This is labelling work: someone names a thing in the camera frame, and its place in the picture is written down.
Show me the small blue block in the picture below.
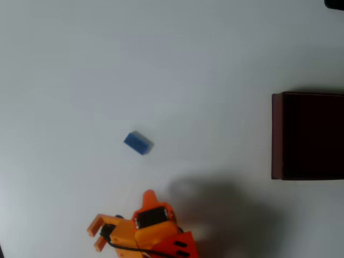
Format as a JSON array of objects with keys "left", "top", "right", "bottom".
[{"left": 123, "top": 130, "right": 155, "bottom": 156}]

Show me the dark brown box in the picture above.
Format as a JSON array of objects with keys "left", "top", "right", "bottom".
[{"left": 271, "top": 91, "right": 344, "bottom": 181}]

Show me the black object at picture corner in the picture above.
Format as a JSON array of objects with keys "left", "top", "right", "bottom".
[{"left": 323, "top": 0, "right": 344, "bottom": 11}]

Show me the orange forked camera mount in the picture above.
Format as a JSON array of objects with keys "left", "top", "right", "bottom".
[{"left": 87, "top": 213, "right": 143, "bottom": 258}]

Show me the small black camera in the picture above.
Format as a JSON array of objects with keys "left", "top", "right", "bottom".
[{"left": 99, "top": 224, "right": 117, "bottom": 239}]

